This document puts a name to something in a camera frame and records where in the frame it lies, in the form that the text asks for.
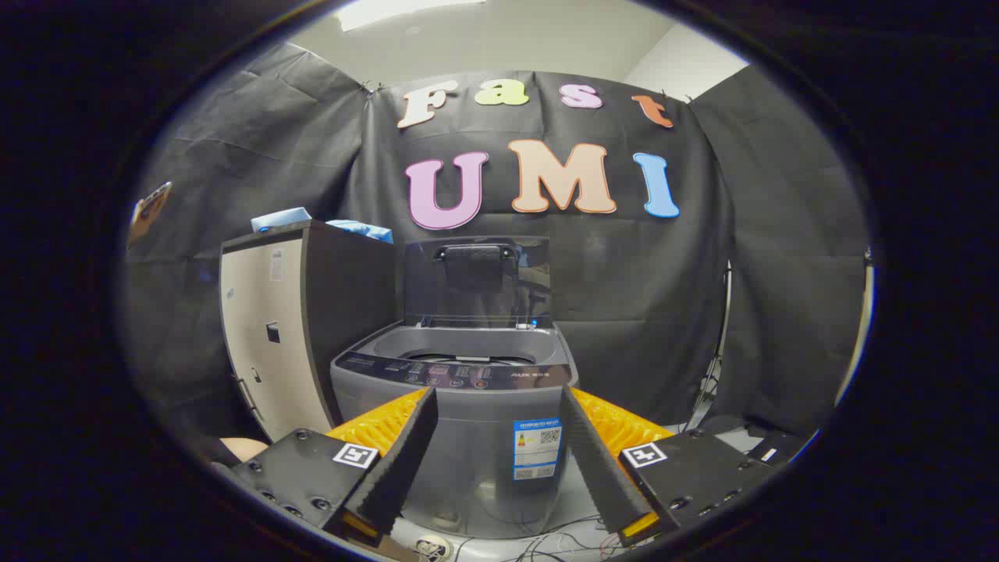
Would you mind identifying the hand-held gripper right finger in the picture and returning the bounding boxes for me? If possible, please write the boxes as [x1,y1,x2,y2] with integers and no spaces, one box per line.
[560,385,777,547]

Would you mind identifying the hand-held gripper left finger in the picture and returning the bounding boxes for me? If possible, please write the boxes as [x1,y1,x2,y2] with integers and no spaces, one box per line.
[232,386,439,547]

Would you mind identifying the grey washing machine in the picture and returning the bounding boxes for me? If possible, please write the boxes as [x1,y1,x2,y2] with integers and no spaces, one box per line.
[330,322,579,541]

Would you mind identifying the dark washing machine lid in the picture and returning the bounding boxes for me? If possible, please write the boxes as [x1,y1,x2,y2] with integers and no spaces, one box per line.
[404,237,553,330]

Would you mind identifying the light blue garment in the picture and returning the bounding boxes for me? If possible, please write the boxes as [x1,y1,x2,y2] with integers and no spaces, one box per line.
[251,207,393,244]

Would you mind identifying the smartphone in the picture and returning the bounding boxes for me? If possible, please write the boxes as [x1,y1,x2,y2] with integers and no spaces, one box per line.
[127,181,173,249]

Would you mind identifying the person's leg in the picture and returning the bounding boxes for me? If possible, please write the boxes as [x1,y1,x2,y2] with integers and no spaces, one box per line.
[221,437,270,465]

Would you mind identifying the dark cabinet with beige door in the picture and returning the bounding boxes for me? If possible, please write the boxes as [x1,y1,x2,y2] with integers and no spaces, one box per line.
[219,220,396,443]

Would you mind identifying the light stand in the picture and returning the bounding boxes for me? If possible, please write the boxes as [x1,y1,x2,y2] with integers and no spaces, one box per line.
[687,261,734,430]

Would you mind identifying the black backdrop cloth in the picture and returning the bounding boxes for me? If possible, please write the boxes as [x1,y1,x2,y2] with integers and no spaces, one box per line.
[125,43,871,438]

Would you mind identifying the floor cables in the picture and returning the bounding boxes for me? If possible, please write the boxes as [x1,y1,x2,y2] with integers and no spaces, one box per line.
[453,515,649,562]

